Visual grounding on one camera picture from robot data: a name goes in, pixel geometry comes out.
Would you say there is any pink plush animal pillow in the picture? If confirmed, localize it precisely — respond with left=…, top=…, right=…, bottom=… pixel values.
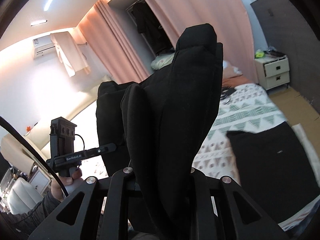
left=223, top=61, right=243, bottom=79

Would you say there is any right pink curtain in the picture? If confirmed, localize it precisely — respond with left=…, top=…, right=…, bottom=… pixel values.
left=145, top=0, right=258, bottom=82

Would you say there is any person left hand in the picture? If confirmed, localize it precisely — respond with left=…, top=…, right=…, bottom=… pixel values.
left=51, top=168, right=84, bottom=202

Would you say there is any white bedside nightstand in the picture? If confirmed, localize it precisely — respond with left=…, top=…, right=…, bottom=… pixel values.
left=254, top=55, right=290, bottom=90

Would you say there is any black camera cable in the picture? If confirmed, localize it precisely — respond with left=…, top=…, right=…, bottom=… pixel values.
left=0, top=115, right=70, bottom=198

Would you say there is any left pink curtain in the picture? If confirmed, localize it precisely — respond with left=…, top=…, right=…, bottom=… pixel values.
left=78, top=0, right=150, bottom=83

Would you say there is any patterned white bedspread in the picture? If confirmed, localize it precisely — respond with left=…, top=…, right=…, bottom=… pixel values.
left=80, top=82, right=320, bottom=231

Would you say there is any hanging cream garment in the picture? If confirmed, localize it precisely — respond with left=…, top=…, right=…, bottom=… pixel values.
left=50, top=31, right=91, bottom=77

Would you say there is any pink curtain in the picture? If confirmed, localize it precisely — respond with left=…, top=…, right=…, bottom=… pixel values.
left=145, top=0, right=258, bottom=82
left=78, top=0, right=150, bottom=83

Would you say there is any black tangled cable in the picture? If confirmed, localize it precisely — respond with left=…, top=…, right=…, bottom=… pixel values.
left=220, top=87, right=238, bottom=106

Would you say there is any folded black garment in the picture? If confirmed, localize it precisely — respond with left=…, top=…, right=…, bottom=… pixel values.
left=226, top=122, right=319, bottom=223

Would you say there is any white air conditioner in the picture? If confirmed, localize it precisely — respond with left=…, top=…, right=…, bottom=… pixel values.
left=33, top=35, right=56, bottom=59

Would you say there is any cream padded headboard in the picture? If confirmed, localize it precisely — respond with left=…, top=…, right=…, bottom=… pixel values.
left=0, top=74, right=113, bottom=173

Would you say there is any black jacket yellow logo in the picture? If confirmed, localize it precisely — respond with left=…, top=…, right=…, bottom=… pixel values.
left=96, top=23, right=223, bottom=239

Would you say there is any green floral pillow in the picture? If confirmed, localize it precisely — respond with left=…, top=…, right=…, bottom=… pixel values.
left=151, top=53, right=175, bottom=70

